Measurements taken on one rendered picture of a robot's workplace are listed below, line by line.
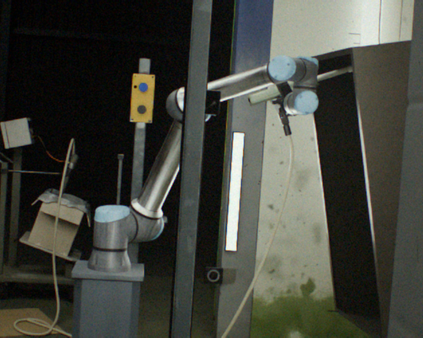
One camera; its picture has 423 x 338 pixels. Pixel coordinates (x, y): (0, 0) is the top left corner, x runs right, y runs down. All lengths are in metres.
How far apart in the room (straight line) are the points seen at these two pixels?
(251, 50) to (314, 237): 1.05
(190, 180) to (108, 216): 1.27
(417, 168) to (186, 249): 0.96
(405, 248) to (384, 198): 1.72
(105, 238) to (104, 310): 0.31
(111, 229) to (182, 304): 1.23
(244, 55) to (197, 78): 1.99
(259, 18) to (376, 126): 1.29
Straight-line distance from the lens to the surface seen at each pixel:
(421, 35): 1.36
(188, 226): 2.11
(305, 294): 4.22
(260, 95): 3.24
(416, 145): 1.34
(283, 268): 4.16
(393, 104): 3.07
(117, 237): 3.34
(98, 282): 3.31
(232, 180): 4.04
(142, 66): 4.24
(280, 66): 2.84
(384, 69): 3.06
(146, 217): 3.43
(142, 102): 4.17
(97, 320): 3.34
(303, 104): 2.94
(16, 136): 5.65
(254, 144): 4.07
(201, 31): 2.11
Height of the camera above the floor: 1.28
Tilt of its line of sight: 3 degrees down
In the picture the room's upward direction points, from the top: 4 degrees clockwise
